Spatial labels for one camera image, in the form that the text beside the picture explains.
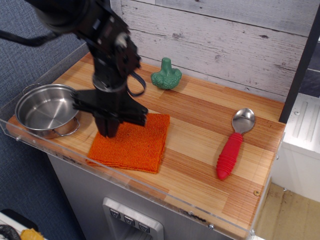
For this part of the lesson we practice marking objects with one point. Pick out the yellow object bottom left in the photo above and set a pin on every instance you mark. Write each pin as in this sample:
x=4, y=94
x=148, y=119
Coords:
x=31, y=234

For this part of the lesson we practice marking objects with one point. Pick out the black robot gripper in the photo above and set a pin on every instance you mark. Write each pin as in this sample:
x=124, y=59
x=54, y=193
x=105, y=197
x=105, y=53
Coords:
x=113, y=103

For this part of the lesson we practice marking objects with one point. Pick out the dark right vertical post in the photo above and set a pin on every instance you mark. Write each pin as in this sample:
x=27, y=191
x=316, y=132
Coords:
x=304, y=62

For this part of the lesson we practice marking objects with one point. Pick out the clear acrylic guard rail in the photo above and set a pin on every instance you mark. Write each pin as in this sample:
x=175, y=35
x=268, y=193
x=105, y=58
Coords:
x=200, y=124

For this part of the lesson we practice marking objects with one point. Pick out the orange towel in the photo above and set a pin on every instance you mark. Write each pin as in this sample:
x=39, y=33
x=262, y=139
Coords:
x=135, y=147

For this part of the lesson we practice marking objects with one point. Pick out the red handled metal spoon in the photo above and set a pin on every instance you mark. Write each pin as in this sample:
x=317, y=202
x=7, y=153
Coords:
x=242, y=122

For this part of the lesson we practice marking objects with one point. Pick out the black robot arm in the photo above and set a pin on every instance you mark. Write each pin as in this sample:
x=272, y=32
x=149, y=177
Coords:
x=115, y=58

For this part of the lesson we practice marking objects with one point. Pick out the grey toy fridge cabinet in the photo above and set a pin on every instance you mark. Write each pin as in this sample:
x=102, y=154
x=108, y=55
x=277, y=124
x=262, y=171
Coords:
x=86, y=191

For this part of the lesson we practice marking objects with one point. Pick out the stainless steel pot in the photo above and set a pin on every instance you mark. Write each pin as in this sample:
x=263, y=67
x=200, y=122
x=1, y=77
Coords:
x=48, y=111

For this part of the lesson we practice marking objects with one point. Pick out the green toy broccoli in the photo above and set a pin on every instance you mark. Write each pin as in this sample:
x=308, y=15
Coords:
x=167, y=78

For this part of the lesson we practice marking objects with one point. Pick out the silver dispenser button panel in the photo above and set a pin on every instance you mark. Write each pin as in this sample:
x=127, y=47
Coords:
x=130, y=220

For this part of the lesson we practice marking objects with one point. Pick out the white toy sink unit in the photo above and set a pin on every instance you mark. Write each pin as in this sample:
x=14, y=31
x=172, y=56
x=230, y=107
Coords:
x=297, y=164

